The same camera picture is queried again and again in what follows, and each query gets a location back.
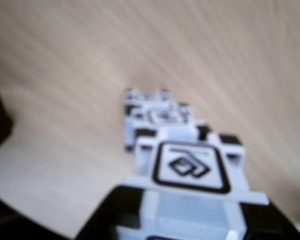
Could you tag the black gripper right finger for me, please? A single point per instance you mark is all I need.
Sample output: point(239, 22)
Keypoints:
point(272, 225)

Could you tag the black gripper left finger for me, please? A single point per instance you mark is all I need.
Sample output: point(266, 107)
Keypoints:
point(100, 220)

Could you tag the white cube overlapping-squares symbol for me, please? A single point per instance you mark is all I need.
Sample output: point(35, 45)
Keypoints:
point(190, 165)

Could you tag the white cube lightning symbol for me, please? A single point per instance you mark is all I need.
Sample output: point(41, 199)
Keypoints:
point(162, 116)

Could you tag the white cube cross-loop symbol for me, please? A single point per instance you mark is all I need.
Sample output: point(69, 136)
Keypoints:
point(132, 95)

